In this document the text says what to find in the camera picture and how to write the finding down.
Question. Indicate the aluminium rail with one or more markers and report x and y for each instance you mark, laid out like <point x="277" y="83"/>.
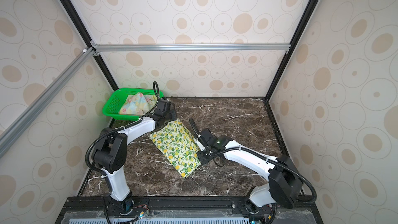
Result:
<point x="191" y="47"/>
<point x="17" y="128"/>

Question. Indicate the left black frame post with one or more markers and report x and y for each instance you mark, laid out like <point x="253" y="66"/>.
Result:
<point x="84" y="34"/>

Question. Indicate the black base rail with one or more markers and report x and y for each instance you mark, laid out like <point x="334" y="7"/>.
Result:
<point x="183" y="210"/>

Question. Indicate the back aluminium rail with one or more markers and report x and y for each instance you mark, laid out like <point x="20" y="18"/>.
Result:
<point x="191" y="47"/>

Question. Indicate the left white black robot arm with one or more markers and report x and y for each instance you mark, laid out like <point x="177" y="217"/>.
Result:
<point x="108" y="153"/>

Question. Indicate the lemon print skirt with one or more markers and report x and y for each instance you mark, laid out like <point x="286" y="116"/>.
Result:
<point x="177" y="144"/>

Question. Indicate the black frame post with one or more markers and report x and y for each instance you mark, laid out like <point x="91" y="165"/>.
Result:
<point x="302" y="24"/>
<point x="84" y="34"/>

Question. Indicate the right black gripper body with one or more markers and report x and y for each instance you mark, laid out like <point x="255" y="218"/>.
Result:
<point x="203" y="156"/>

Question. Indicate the left aluminium rail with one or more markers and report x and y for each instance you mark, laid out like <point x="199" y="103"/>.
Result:
<point x="17" y="128"/>

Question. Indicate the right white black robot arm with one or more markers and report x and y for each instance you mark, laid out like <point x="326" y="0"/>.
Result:
<point x="283" y="185"/>

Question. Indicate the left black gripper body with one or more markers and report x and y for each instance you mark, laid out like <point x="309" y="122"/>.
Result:
<point x="170" y="117"/>

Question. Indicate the right black frame post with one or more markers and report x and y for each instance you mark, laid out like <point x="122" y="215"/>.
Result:
<point x="302" y="24"/>

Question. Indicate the pastel floral skirt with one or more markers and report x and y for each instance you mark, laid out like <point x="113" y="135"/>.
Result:
<point x="138" y="104"/>

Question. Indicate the green plastic basket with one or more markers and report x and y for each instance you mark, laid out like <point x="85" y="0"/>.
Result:
<point x="117" y="99"/>

